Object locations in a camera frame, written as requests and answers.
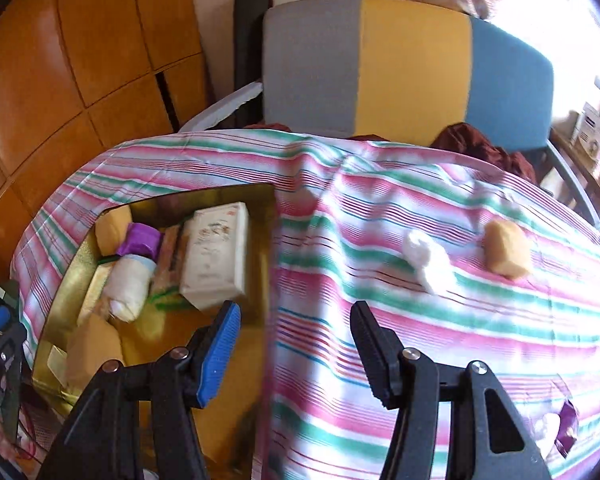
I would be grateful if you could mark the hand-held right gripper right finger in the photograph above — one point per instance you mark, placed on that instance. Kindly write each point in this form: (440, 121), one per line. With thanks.
(377, 360)

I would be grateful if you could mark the purple packet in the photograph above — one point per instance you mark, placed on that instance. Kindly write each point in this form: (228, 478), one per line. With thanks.
(567, 425)
(140, 242)

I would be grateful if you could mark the noodle packet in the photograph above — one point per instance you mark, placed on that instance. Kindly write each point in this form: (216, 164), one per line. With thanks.
(167, 299)

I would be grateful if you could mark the grey yellow blue chair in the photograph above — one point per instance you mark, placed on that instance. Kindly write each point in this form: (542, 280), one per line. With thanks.
(409, 70)

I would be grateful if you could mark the white and blue carton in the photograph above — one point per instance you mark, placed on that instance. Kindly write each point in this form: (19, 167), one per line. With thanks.
(590, 130)

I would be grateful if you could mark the gold box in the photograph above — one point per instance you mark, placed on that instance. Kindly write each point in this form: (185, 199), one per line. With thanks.
(240, 350)

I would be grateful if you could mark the wooden desk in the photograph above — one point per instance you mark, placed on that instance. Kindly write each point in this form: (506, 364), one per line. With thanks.
(584, 180)

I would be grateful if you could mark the dark red cloth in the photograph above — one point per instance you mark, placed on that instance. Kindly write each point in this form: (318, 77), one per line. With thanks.
(479, 150)

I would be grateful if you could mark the striped cloth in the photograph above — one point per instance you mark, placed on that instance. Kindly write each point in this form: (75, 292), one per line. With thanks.
(379, 260)

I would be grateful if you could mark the white plastic bag wad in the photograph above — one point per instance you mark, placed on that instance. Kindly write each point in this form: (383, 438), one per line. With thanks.
(129, 287)
(429, 262)

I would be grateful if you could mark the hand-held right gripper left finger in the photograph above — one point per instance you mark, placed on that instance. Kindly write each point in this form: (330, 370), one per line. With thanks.
(217, 360)

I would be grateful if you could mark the yellow sponge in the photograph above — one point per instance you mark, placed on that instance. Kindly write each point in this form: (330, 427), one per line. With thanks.
(508, 250)
(112, 230)

